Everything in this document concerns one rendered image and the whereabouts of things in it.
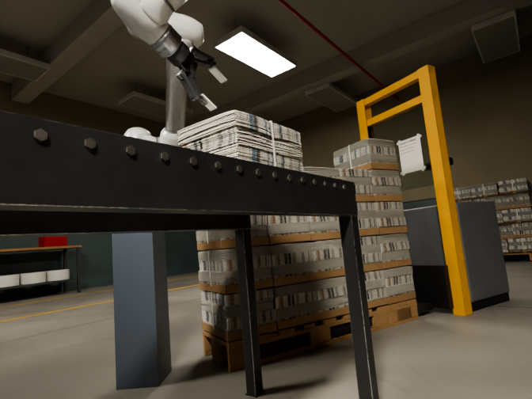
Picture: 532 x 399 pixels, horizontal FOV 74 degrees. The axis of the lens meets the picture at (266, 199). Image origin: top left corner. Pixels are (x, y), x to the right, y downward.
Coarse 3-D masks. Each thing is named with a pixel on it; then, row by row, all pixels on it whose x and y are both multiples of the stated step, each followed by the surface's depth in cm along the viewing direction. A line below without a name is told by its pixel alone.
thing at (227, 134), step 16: (224, 112) 111; (240, 112) 110; (192, 128) 120; (208, 128) 115; (224, 128) 110; (240, 128) 109; (256, 128) 115; (192, 144) 120; (208, 144) 116; (224, 144) 111; (240, 144) 108; (256, 144) 115; (256, 160) 114
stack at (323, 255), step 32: (256, 224) 191; (288, 224) 202; (320, 224) 214; (224, 256) 179; (256, 256) 188; (288, 256) 199; (320, 256) 210; (288, 288) 195; (320, 288) 206; (384, 288) 233; (224, 320) 179; (320, 320) 207; (384, 320) 228; (224, 352) 185; (288, 352) 189
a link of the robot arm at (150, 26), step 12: (120, 0) 95; (132, 0) 96; (144, 0) 97; (156, 0) 98; (120, 12) 98; (132, 12) 97; (144, 12) 98; (156, 12) 99; (168, 12) 102; (132, 24) 100; (144, 24) 100; (156, 24) 101; (168, 24) 105; (144, 36) 103; (156, 36) 103
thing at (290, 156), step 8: (280, 128) 126; (288, 128) 131; (280, 136) 126; (288, 136) 130; (296, 136) 134; (280, 144) 125; (288, 144) 130; (296, 144) 134; (280, 152) 125; (288, 152) 129; (296, 152) 133; (280, 160) 125; (288, 160) 129; (296, 160) 133; (288, 168) 128; (296, 168) 132
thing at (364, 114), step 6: (360, 102) 324; (360, 108) 324; (366, 108) 328; (360, 114) 324; (366, 114) 328; (360, 120) 324; (366, 120) 319; (360, 126) 324; (366, 126) 318; (360, 132) 324; (366, 132) 318; (360, 138) 324; (366, 138) 318; (372, 138) 321
